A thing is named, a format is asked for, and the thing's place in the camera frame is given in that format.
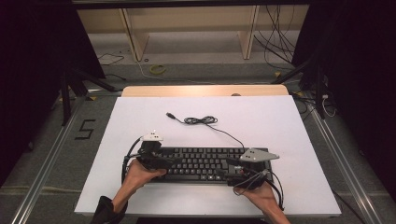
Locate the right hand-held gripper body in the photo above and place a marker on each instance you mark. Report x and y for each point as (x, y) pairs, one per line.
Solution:
(257, 155)

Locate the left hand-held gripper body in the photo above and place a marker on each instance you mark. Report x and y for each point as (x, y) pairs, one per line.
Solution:
(151, 147)

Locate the black keyboard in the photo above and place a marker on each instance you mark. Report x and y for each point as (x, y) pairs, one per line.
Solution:
(199, 161)

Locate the person's left hand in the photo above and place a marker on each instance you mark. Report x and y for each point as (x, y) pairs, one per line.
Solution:
(137, 179)

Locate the person's right hand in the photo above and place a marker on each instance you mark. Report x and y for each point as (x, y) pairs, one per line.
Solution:
(264, 197)

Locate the white board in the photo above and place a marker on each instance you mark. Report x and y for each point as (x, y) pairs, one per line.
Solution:
(264, 124)

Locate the light wooden table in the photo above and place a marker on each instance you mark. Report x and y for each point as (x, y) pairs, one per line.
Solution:
(186, 90)

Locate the person's black sleeve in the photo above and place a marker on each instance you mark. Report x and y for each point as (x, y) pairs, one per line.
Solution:
(104, 211)

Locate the yellow tape roll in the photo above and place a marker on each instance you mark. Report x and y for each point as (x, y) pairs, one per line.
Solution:
(157, 69)

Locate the black stand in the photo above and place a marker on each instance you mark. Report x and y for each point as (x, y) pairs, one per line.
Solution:
(319, 90)
(65, 99)

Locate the light wooden desk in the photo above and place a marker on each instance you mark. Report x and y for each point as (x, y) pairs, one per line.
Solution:
(140, 40)

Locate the black curtain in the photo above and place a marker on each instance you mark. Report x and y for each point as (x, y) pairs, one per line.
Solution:
(364, 77)
(31, 77)

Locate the metal floor rail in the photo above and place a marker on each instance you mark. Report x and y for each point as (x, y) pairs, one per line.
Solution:
(342, 161)
(46, 161)

